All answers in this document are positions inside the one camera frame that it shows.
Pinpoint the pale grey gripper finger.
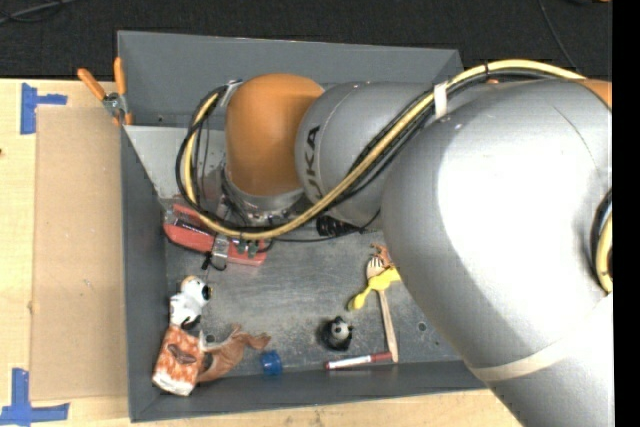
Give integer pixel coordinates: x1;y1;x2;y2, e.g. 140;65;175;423
202;236;231;272

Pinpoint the white and black toy cow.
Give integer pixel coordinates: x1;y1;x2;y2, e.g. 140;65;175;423
168;275;213;330

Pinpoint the grey metal bin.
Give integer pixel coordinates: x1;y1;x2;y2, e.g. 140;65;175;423
116;30;502;424

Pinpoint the brown toy animal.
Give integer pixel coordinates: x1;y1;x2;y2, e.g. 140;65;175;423
196;323;273;384

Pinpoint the orange patterned packet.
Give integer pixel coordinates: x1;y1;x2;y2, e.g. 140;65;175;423
151;324;207;397

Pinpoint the small orange-brown toy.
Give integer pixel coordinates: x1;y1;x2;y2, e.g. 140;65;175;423
370;242;395;267

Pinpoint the black and white toy panda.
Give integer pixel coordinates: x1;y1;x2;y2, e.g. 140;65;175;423
319;315;356;351

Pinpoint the brown cardboard board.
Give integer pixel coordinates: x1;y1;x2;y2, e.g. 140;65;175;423
28;106;130;402

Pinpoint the pale wooden fork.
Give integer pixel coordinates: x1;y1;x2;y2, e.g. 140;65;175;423
365;256;400;364

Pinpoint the red and white marker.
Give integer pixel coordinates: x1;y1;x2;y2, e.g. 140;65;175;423
324;351;394;371

